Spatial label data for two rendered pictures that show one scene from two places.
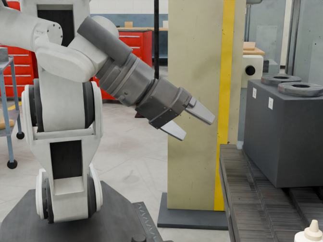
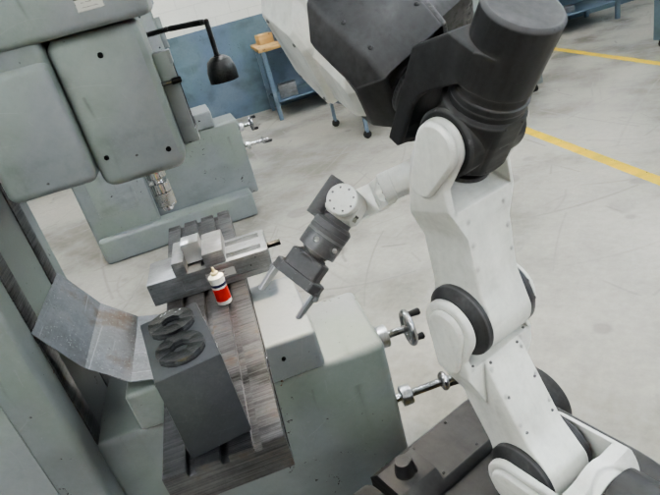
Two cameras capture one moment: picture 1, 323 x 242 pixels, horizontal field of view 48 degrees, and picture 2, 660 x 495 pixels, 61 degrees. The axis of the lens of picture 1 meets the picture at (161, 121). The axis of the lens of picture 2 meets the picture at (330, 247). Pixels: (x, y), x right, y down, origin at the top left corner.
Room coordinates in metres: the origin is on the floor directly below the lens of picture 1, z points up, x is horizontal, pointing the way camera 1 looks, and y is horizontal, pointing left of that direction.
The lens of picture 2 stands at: (1.75, -0.16, 1.65)
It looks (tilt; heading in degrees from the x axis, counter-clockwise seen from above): 27 degrees down; 168
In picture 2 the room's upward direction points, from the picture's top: 15 degrees counter-clockwise
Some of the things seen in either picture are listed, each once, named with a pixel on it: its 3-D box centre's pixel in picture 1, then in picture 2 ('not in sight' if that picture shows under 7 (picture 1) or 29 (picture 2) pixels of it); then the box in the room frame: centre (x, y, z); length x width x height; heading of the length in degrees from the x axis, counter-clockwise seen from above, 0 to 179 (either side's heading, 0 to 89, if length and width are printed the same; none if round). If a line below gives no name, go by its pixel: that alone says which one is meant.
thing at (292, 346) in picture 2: not in sight; (223, 345); (0.36, -0.23, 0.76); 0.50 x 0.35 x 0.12; 85
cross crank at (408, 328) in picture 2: not in sight; (397, 331); (0.40, 0.27, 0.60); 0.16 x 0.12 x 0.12; 85
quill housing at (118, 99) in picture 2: not in sight; (123, 100); (0.36, -0.23, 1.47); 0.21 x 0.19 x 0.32; 175
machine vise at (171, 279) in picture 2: not in sight; (208, 260); (0.21, -0.19, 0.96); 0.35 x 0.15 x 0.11; 83
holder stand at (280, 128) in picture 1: (285, 125); (192, 373); (0.79, -0.28, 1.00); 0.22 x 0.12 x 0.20; 5
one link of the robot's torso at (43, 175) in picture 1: (68, 191); (561, 472); (1.10, 0.31, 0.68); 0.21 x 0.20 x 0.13; 17
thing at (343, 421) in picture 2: not in sight; (267, 433); (0.36, -0.21, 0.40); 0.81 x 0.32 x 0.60; 85
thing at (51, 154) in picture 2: not in sight; (39, 125); (0.34, -0.42, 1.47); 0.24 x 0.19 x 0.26; 175
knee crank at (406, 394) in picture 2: not in sight; (430, 385); (0.54, 0.29, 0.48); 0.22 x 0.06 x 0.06; 85
